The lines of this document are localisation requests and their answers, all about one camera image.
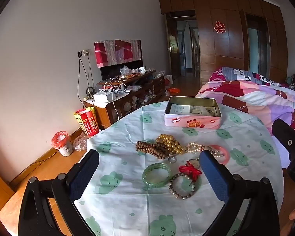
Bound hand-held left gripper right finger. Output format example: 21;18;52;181
199;150;281;236

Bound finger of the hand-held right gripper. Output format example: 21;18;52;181
272;118;295;190

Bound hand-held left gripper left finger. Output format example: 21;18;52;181
18;149;100;236

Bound pink bangle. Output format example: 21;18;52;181
206;145;230;165

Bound white pearl necklace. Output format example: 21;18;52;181
184;142;224;158

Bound grey bead bracelet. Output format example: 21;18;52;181
169;173;196;200

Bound gold bead necklace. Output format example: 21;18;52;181
155;134;183;156

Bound pink tin box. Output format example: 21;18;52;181
164;96;222;130

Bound red knot pendant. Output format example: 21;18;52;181
179;159;202;180

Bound clear plastic bag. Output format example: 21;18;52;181
72;133;90;152

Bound bucket with red liner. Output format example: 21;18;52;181
51;131;73;157

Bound red and yellow bag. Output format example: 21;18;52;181
74;108;99;137

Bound white frog print tablecloth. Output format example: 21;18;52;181
74;101;284;236

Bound printed paper sheet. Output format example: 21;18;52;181
189;105;218;117

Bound wooden television cabinet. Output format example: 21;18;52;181
85;70;166;129

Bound green jade bangle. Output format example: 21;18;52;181
142;163;172;187

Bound white paper leaflet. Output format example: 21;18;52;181
169;104;190;115

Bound white cardboard box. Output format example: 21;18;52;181
93;91;129;103

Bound black television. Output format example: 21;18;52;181
100;59;143;81

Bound crumpled clear plastic bags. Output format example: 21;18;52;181
120;65;138;75

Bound brown wooden wardrobe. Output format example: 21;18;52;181
159;0;286;84

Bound red patchwork cover cloth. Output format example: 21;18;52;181
93;39;142;68

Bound wooden room door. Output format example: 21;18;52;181
166;12;181;79

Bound brown wooden bead bracelet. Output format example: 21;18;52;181
136;140;169;159

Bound white charger cable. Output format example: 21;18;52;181
104;82;128;123

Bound black power cable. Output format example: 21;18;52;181
77;55;95;99

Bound red paper wall decoration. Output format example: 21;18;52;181
213;21;226;33

